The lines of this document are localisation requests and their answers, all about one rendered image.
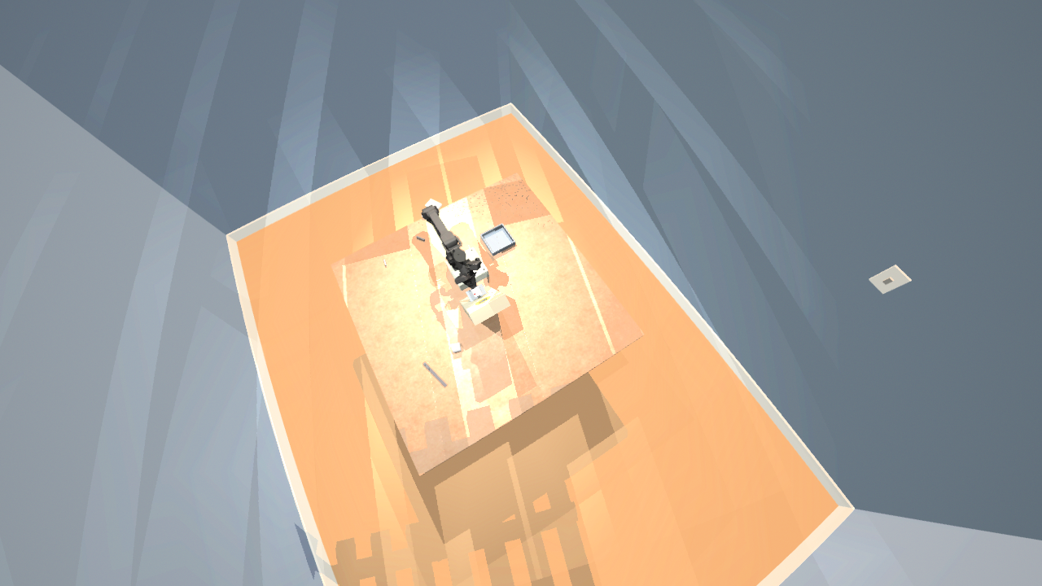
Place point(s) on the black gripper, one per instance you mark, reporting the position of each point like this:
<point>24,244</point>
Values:
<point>466,277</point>

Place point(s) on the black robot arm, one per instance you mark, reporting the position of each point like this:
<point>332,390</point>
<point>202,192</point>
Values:
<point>450,242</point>

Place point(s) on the grey flat bar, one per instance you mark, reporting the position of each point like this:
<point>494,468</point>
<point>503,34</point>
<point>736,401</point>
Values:
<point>435,375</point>

